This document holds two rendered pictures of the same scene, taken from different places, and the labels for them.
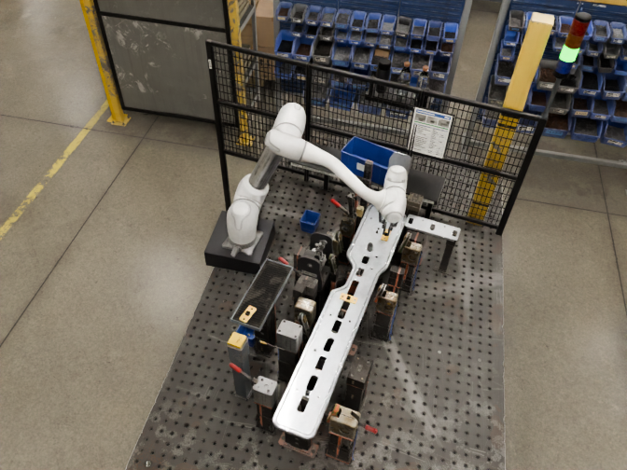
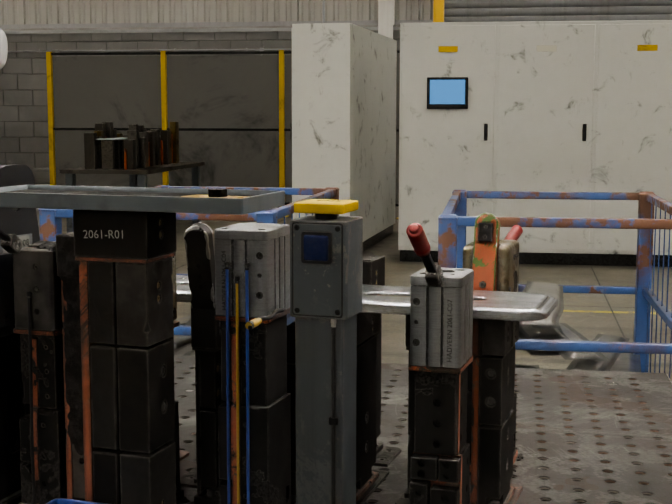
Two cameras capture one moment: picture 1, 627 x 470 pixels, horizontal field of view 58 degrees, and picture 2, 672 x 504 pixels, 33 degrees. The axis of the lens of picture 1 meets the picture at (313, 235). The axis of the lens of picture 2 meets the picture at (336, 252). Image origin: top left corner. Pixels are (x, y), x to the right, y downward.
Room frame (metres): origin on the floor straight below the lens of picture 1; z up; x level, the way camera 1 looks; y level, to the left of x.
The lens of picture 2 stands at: (1.30, 1.61, 1.26)
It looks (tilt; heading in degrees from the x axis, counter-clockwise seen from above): 7 degrees down; 268
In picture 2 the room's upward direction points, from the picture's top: straight up
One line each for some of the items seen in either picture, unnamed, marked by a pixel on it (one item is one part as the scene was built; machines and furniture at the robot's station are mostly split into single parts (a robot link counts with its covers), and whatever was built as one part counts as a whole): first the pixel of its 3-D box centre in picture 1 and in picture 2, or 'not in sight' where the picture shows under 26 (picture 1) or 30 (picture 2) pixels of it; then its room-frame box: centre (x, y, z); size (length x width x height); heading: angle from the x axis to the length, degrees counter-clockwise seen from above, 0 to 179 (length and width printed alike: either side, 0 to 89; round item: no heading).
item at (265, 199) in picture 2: (263, 293); (124, 198); (1.52, 0.21, 1.16); 0.37 x 0.14 x 0.02; 160
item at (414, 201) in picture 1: (410, 220); not in sight; (2.27, -0.55, 0.88); 0.08 x 0.08 x 0.36; 70
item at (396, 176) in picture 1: (396, 182); not in sight; (2.03, -0.38, 1.39); 0.13 x 0.11 x 0.16; 174
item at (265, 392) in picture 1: (266, 405); (440, 409); (1.12, 0.18, 0.88); 0.11 x 0.10 x 0.36; 70
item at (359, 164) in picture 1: (369, 160); not in sight; (2.53, -0.31, 1.10); 0.30 x 0.17 x 0.13; 61
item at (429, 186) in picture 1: (366, 171); not in sight; (2.53, -0.29, 1.02); 0.90 x 0.22 x 0.03; 70
